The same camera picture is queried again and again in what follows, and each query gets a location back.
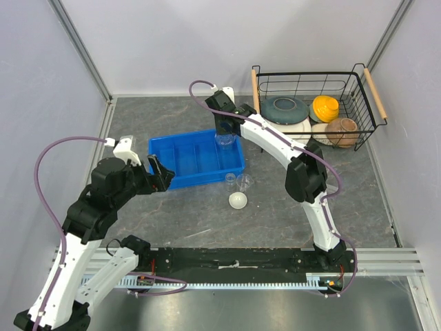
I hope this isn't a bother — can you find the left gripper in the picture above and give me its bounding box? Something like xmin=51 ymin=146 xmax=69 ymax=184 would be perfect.
xmin=113 ymin=153 xmax=176 ymax=208

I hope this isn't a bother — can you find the round glass flask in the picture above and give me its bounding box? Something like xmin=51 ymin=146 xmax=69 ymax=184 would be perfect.
xmin=214 ymin=133 xmax=236 ymax=150

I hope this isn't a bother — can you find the blue plastic divided bin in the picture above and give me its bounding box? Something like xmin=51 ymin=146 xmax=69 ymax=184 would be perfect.
xmin=148 ymin=129 xmax=245 ymax=190

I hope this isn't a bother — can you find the small glass bottle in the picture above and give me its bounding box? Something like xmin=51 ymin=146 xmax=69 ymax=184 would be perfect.
xmin=225 ymin=172 xmax=236 ymax=192

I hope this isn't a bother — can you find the small glass beaker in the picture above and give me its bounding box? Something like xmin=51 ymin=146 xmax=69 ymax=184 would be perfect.
xmin=236 ymin=174 xmax=254 ymax=192

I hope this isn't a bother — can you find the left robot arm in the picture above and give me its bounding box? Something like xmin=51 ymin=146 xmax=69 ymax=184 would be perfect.
xmin=14 ymin=155 xmax=175 ymax=330

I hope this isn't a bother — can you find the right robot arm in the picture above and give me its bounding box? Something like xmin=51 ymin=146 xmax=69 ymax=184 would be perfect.
xmin=205 ymin=90 xmax=347 ymax=272

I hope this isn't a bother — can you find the dark teal ceramic bowl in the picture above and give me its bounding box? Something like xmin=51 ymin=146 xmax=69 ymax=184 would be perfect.
xmin=260 ymin=96 xmax=309 ymax=125

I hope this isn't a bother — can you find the white ceramic plate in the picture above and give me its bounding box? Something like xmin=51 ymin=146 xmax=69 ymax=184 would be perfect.
xmin=270 ymin=118 xmax=311 ymax=145

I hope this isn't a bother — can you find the speckled white bowl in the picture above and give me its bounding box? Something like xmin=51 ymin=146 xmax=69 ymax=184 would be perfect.
xmin=311 ymin=123 xmax=335 ymax=146

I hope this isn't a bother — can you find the yellow ribbed bowl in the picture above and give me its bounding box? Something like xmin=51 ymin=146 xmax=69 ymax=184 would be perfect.
xmin=309 ymin=95 xmax=340 ymax=123

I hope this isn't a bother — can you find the brown clay cup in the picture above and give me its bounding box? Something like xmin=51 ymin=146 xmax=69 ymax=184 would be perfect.
xmin=325 ymin=118 xmax=359 ymax=148

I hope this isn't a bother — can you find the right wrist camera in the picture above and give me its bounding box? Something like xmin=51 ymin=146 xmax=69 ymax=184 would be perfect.
xmin=211 ymin=85 xmax=235 ymax=103

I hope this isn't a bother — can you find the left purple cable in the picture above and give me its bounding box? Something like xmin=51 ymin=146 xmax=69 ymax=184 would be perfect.
xmin=30 ymin=136 xmax=116 ymax=331

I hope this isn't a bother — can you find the black wire basket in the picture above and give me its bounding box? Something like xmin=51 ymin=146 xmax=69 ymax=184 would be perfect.
xmin=252 ymin=63 xmax=388 ymax=150

